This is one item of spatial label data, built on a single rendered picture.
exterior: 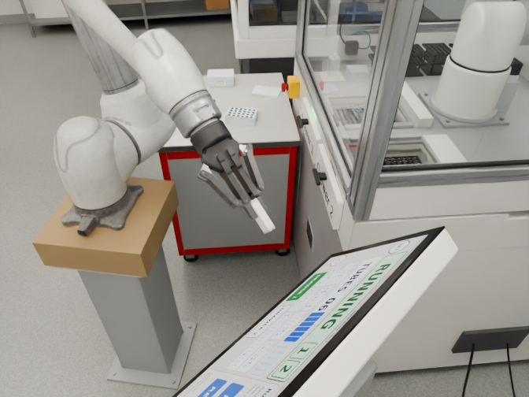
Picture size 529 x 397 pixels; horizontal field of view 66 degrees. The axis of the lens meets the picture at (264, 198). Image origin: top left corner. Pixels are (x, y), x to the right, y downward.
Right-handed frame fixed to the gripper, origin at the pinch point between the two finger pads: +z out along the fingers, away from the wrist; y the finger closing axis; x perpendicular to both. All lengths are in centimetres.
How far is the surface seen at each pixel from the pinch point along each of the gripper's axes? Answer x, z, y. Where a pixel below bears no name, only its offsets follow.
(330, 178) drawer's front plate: 25.6, 3.5, 36.3
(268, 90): 88, -43, 76
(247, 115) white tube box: 76, -34, 53
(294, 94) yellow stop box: 68, -31, 72
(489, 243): 9, 43, 59
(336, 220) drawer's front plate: 24.9, 14.5, 29.9
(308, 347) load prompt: -21.6, 17.3, -13.9
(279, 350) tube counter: -15.1, 17.3, -15.7
